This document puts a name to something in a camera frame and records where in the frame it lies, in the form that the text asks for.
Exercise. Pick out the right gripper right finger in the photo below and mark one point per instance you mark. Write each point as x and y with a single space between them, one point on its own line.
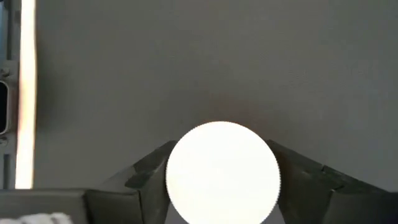
326 199

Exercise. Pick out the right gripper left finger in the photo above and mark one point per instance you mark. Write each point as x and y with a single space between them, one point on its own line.
118 202

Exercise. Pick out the large amber pill bottle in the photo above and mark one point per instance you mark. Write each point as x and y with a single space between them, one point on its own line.
222 174

